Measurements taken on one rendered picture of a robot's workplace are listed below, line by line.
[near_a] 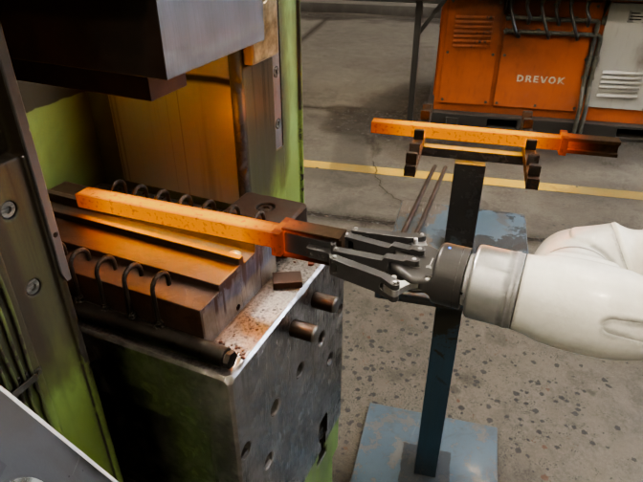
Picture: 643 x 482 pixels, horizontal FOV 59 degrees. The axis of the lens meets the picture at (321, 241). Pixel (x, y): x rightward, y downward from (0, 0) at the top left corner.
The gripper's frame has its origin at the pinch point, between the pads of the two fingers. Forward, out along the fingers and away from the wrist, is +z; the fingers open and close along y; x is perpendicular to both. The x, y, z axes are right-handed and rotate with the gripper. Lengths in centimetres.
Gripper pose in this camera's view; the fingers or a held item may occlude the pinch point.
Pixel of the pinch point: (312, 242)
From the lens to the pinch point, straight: 75.1
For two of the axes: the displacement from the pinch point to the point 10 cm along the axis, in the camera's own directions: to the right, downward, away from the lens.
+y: 4.0, -4.8, 7.8
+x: 0.1, -8.5, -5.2
